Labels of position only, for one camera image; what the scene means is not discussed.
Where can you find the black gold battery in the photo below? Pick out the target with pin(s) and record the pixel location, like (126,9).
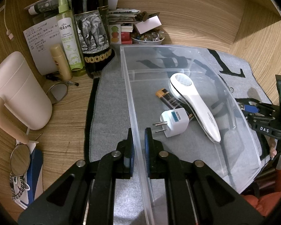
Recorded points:
(172,102)

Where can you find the small beige tube bottle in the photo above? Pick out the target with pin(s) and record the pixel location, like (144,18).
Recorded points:
(61,61)

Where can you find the black pen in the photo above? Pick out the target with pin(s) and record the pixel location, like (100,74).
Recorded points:
(59,79)

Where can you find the white paper card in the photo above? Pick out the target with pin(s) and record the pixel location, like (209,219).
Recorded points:
(149,24)

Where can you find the pink cup with handle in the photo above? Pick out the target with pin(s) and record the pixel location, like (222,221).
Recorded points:
(23,96)

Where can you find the stack of papers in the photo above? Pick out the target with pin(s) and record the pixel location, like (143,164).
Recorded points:
(120,16)

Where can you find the green spray bottle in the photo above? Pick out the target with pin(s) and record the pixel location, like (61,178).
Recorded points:
(69,38)

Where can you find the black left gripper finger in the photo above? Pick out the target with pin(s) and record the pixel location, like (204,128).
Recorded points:
(152,149)
(266,107)
(126,148)

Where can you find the person's right hand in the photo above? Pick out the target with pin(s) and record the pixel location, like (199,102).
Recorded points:
(272,145)

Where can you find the round hand mirror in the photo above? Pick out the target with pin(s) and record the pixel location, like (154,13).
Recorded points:
(21,157)

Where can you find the dark elephant label wine bottle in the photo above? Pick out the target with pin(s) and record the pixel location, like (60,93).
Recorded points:
(91,17)

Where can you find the grey lettered cloth mat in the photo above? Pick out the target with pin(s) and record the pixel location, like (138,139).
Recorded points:
(125,98)

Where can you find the white plug adapter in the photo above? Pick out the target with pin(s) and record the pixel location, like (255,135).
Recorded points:
(173,122)

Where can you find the white handwritten paper sheet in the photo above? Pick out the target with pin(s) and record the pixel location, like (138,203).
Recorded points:
(40,38)

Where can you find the white handheld massager device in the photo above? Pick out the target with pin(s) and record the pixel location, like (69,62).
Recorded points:
(183,87)

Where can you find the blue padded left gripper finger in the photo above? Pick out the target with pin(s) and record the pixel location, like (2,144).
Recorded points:
(249,105)

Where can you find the traffic light card box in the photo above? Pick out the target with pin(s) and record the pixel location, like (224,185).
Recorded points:
(115,33)

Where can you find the clear plastic storage bin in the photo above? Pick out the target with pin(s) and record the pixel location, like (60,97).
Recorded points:
(148,72)

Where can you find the orange jacket sleeve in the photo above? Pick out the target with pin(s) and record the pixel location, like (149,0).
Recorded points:
(266,204)

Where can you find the red small box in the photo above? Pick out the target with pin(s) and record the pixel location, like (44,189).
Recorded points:
(126,38)

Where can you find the round lens eyeglasses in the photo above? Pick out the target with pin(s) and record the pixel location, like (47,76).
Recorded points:
(57,92)

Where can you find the white bowl of trinkets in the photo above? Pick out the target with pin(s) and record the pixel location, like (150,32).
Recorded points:
(152,37)

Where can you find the blue white booklet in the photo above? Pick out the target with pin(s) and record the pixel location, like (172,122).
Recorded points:
(26,189)

